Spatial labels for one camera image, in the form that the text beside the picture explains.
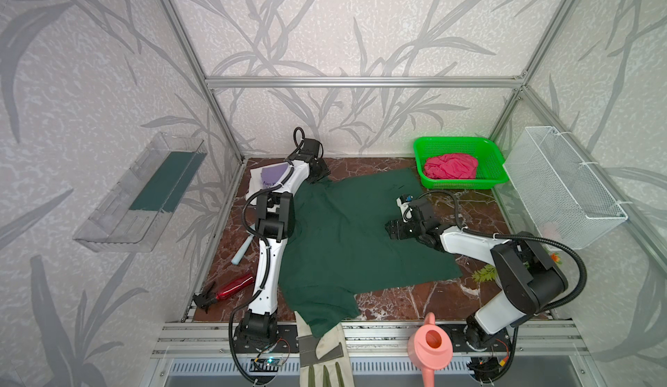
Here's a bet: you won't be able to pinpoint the pink watering can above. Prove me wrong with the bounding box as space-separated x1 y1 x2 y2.
407 312 453 387

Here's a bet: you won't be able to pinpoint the dark green t-shirt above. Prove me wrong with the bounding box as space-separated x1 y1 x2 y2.
279 168 462 338

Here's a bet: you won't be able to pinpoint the red spray bottle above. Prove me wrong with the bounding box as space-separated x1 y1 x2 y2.
193 272 255 312

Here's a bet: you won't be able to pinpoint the green plastic basket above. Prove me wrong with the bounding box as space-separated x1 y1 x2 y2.
413 136 509 190

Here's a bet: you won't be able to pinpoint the clear plastic wall shelf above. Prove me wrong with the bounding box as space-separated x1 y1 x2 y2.
73 133 208 253

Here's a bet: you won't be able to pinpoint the white folded t-shirt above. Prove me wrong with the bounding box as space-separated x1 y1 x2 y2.
247 166 266 198

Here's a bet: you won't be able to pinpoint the purple folded t-shirt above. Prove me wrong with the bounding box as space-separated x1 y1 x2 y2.
260 162 291 188

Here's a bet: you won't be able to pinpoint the potted artificial flowers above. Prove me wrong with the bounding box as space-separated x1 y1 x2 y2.
472 253 562 286

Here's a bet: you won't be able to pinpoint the aluminium frame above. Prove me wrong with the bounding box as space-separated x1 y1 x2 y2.
170 0 666 386

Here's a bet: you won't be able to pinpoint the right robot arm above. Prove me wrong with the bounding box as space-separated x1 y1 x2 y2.
386 190 588 351

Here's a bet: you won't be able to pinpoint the pink crumpled t-shirt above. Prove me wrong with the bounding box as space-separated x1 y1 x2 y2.
423 154 479 180

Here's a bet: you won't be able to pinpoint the white wire mesh basket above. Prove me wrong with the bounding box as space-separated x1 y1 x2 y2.
504 126 628 250

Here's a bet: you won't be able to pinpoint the beige gardening glove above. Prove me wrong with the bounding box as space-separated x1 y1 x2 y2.
295 312 354 387

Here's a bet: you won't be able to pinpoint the light blue garden trowel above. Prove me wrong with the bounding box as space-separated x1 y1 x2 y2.
231 235 254 265

